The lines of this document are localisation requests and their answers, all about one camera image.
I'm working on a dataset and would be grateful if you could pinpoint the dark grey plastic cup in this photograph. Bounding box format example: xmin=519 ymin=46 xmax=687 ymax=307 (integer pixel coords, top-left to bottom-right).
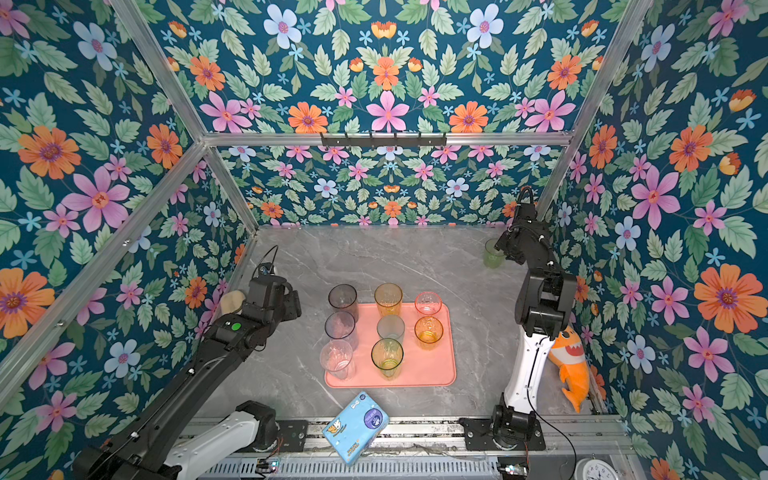
xmin=328 ymin=284 xmax=359 ymax=321

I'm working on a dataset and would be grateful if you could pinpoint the orange plush toy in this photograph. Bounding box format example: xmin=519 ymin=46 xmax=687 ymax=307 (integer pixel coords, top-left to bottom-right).
xmin=548 ymin=326 xmax=590 ymax=413

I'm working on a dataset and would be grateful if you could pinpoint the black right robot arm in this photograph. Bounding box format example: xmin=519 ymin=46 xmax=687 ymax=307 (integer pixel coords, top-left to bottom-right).
xmin=491 ymin=186 xmax=576 ymax=450

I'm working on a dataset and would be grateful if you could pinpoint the black hook rail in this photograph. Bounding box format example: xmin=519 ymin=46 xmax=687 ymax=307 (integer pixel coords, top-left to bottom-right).
xmin=320 ymin=133 xmax=448 ymax=148

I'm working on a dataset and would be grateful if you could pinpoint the white clock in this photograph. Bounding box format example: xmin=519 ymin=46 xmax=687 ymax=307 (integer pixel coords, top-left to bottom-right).
xmin=573 ymin=458 xmax=619 ymax=480

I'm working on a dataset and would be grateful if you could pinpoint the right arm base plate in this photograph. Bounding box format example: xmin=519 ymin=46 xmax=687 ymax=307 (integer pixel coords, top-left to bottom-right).
xmin=458 ymin=417 xmax=546 ymax=452

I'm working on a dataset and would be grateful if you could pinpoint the blue translucent plastic cup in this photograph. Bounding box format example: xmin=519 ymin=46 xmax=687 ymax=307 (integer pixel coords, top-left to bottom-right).
xmin=324 ymin=311 xmax=359 ymax=350

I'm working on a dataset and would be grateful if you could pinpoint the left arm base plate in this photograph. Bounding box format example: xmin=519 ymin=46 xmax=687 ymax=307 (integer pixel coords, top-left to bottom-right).
xmin=277 ymin=419 xmax=309 ymax=453

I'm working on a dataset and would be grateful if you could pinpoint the pink rectangular tray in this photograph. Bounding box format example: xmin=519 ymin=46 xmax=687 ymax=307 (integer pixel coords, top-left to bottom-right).
xmin=325 ymin=303 xmax=456 ymax=390

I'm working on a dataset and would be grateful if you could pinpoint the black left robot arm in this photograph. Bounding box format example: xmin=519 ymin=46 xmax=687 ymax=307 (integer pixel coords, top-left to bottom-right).
xmin=73 ymin=273 xmax=301 ymax=479

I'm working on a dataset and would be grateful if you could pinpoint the beige sponge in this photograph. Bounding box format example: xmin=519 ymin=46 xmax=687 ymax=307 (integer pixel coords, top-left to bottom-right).
xmin=219 ymin=290 xmax=246 ymax=315

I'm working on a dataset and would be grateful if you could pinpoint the olive green plastic cup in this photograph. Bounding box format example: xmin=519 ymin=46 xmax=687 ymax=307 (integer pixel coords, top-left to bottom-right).
xmin=371 ymin=338 xmax=404 ymax=380

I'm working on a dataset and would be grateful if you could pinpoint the yellow plastic cup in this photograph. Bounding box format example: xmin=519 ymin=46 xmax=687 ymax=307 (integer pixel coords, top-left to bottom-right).
xmin=374 ymin=283 xmax=403 ymax=317

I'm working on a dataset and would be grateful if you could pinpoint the pink plastic cup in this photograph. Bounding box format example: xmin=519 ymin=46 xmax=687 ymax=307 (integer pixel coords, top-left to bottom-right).
xmin=414 ymin=291 xmax=443 ymax=316

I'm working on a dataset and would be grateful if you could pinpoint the amber plastic cup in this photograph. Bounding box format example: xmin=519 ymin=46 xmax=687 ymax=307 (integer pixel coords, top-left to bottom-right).
xmin=414 ymin=316 xmax=444 ymax=350

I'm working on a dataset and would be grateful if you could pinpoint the blue cartoon box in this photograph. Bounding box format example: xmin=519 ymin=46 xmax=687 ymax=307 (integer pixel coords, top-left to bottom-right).
xmin=322 ymin=391 xmax=390 ymax=466

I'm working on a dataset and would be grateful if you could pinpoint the clear plastic cup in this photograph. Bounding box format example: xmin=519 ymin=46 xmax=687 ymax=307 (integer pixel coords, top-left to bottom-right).
xmin=319 ymin=340 xmax=355 ymax=380

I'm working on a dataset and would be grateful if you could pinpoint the teal plastic cup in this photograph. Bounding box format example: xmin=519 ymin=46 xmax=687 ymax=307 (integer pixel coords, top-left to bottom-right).
xmin=376 ymin=315 xmax=405 ymax=342

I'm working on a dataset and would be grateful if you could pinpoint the light green plastic cup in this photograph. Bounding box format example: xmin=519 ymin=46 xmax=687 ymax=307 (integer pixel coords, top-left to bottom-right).
xmin=483 ymin=239 xmax=506 ymax=269

